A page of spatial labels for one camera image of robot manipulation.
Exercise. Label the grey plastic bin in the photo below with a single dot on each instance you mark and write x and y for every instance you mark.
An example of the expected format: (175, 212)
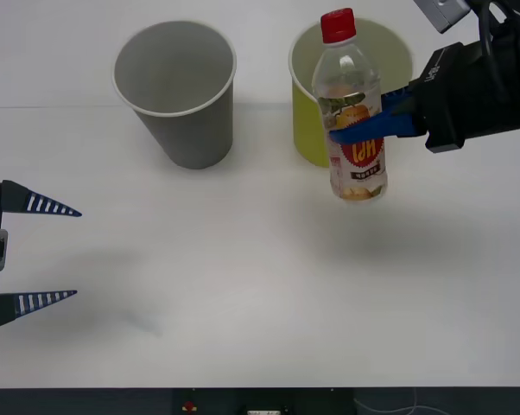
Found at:
(191, 129)

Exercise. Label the yellow-green plastic bin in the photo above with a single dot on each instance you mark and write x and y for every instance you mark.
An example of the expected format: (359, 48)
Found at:
(305, 129)

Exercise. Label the black robot torso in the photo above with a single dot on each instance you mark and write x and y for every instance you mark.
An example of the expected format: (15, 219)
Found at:
(225, 402)

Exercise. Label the clear bottle with red cap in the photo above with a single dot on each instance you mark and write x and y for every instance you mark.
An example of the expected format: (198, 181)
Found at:
(350, 86)

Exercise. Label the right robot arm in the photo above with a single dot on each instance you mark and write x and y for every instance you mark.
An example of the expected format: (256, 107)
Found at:
(517, 26)

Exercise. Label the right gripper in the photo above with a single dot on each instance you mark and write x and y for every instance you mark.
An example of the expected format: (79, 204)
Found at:
(463, 99)

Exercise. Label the red button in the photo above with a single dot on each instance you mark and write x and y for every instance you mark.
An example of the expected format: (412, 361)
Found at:
(188, 406)

